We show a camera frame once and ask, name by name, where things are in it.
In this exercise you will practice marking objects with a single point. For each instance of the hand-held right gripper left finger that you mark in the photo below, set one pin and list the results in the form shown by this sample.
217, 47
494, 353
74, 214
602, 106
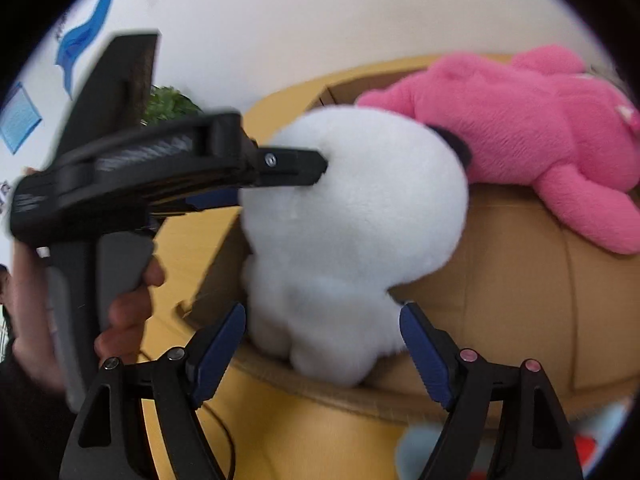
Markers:
220, 350

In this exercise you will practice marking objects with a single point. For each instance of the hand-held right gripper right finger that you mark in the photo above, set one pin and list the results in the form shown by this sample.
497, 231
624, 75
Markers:
425, 355

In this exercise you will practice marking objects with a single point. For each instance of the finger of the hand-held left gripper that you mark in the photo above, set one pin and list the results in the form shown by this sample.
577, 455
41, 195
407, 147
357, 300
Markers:
290, 165
215, 201

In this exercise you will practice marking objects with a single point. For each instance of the white plush toy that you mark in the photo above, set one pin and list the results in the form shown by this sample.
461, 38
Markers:
350, 220

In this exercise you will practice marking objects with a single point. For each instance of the light blue plush toy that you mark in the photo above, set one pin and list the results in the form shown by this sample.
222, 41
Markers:
420, 452

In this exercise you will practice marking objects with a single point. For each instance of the brown cardboard box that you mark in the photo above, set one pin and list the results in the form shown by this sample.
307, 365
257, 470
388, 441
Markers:
525, 285

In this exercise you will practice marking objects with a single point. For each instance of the person's left forearm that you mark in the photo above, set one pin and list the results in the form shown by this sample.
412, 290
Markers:
27, 425

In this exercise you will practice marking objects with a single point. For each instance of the person's left hand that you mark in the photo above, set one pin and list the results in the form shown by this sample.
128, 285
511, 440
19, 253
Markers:
127, 320

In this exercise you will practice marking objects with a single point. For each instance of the green potted plant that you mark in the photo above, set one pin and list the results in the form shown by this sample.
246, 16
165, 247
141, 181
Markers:
167, 105

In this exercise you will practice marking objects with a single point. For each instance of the pink plush toy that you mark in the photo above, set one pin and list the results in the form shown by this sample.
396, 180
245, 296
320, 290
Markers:
530, 125

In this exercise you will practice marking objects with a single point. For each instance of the blue wall paper sheet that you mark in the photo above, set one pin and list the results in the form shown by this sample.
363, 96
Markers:
17, 117

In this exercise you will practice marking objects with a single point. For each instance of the blue wall decal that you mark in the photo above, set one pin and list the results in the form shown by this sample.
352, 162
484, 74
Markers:
87, 30

